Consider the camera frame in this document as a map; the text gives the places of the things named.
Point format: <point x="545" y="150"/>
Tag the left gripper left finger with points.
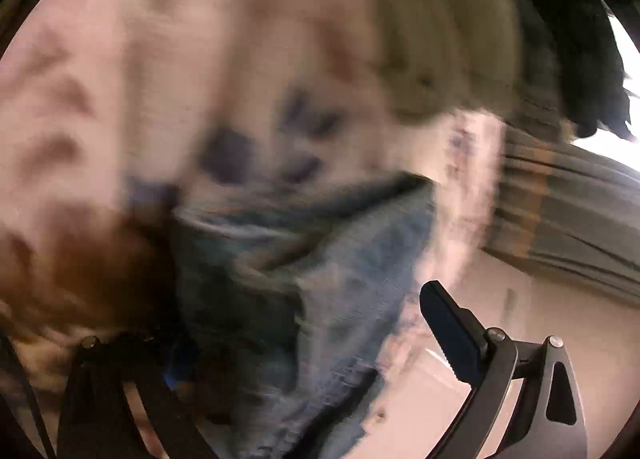
<point x="96" y="420"/>

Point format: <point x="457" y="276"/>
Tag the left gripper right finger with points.
<point x="547" y="420"/>

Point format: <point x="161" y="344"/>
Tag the blue denim jeans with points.
<point x="287" y="307"/>

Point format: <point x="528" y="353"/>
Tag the right grey-green curtain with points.
<point x="568" y="211"/>

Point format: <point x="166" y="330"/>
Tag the floral bed blanket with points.
<point x="118" y="114"/>

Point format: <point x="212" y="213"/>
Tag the pale green folded pants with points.
<point x="443" y="55"/>

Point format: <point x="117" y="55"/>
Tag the teal folded duvet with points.
<point x="591" y="68"/>

